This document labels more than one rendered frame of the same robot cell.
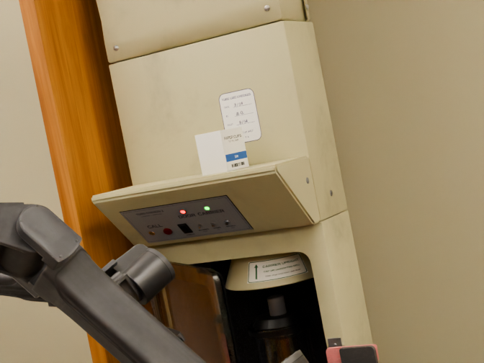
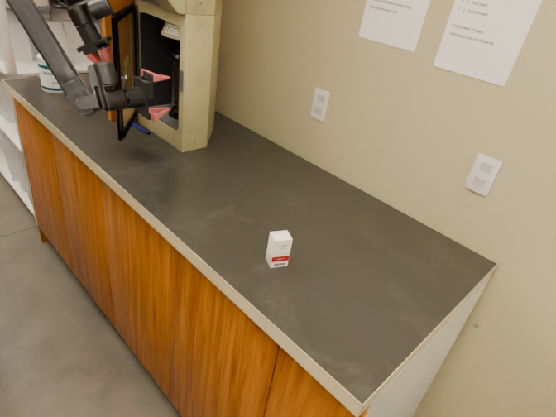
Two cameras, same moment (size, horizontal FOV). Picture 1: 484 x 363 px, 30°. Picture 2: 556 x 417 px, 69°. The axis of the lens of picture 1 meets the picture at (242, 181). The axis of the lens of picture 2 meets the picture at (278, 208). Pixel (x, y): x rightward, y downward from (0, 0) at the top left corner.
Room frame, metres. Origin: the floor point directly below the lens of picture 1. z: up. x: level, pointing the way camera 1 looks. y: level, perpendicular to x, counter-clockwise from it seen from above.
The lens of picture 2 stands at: (0.07, -0.76, 1.61)
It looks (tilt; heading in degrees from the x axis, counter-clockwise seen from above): 31 degrees down; 12
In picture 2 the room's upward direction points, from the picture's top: 10 degrees clockwise
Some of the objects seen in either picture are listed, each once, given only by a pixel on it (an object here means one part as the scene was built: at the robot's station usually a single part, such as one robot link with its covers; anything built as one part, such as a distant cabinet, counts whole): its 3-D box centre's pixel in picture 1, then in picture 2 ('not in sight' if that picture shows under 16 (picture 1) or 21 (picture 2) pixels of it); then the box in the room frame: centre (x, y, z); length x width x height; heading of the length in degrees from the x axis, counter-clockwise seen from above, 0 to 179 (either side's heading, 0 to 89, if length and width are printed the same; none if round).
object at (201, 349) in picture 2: not in sight; (194, 251); (1.37, -0.15, 0.45); 2.05 x 0.67 x 0.90; 62
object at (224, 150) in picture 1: (222, 150); not in sight; (1.33, 0.02, 1.54); 0.05 x 0.05 x 0.06; 50
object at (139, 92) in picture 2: not in sight; (133, 97); (1.08, -0.07, 1.20); 0.07 x 0.07 x 0.10; 62
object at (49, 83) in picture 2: not in sight; (55, 73); (1.59, 0.67, 1.02); 0.13 x 0.13 x 0.15
